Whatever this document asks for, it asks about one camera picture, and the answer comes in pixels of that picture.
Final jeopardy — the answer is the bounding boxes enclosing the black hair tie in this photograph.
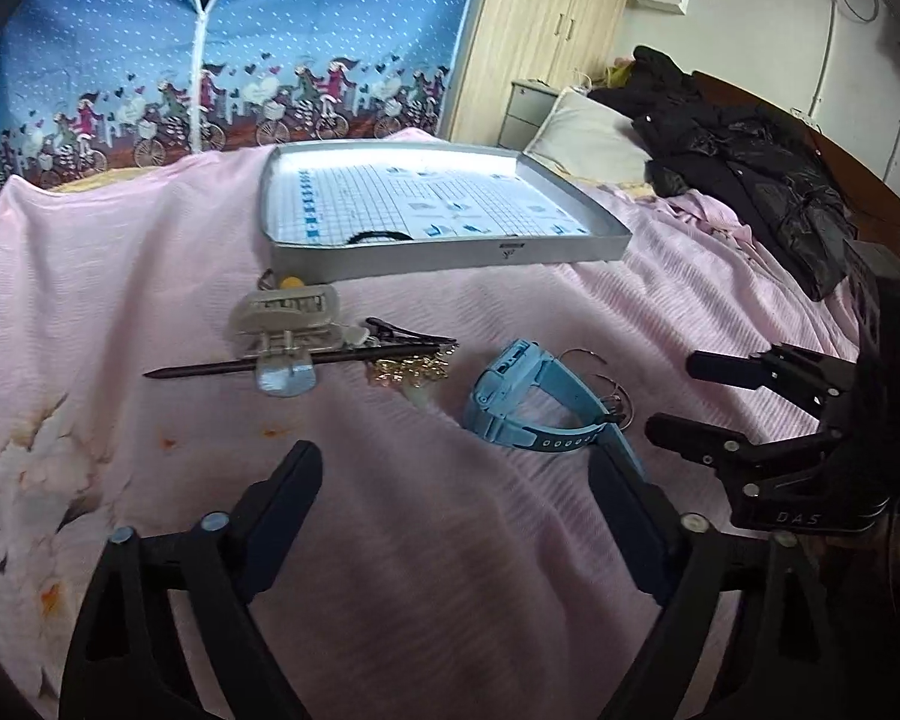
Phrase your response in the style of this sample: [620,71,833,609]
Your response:
[344,227,416,247]

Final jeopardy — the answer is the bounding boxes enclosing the beige hair claw clip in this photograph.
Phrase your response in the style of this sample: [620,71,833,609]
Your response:
[227,284,368,398]

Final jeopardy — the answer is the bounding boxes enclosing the wooden headboard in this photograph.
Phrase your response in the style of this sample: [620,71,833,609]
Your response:
[692,70,900,258]

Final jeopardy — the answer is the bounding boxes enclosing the grey bedside drawers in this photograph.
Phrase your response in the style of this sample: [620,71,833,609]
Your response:
[497,80,559,151]

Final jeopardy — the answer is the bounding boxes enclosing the wooden wardrobe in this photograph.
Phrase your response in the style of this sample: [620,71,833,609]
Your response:
[440,0,628,145]

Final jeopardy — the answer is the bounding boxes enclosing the pink bed sheet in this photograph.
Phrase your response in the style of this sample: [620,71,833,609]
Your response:
[0,149,857,718]

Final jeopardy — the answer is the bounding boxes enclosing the dark hair stick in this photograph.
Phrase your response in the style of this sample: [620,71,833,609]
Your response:
[140,343,445,380]

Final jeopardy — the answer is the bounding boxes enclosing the black jacket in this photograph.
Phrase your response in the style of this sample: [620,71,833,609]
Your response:
[589,46,857,302]

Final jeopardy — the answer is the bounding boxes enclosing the yellow bead hair tie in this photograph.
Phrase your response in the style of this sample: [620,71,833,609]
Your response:
[258,268,310,295]

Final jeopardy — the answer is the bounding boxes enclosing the white pillow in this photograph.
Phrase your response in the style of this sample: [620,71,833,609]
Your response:
[523,88,650,185]

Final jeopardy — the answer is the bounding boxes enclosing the black alligator hair clip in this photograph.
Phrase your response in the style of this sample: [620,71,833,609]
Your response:
[364,317,458,349]

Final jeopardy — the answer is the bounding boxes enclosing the gold chain jewelry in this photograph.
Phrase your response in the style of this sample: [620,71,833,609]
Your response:
[368,355,450,388]

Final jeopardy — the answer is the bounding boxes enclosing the silver bangle rings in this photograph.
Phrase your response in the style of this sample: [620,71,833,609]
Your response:
[557,346,637,433]

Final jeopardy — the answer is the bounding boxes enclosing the grey tray with grid paper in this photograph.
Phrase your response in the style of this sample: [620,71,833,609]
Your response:
[258,140,631,283]

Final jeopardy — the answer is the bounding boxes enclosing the light blue watch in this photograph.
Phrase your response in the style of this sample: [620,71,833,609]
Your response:
[461,338,645,476]

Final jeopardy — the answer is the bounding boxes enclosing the blue fabric wardrobe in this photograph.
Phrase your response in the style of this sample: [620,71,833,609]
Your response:
[0,0,470,188]

